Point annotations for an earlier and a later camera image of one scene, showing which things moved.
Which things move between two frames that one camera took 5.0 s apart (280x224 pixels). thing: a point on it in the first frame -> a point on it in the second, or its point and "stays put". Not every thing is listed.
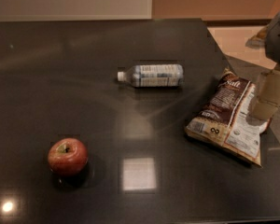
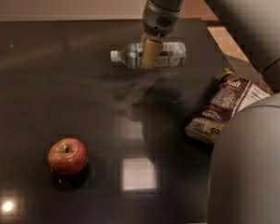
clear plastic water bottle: (153, 76) -> (174, 55)
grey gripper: (279, 37) -> (156, 21)
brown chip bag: (228, 119) stays put
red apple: (67, 156) stays put
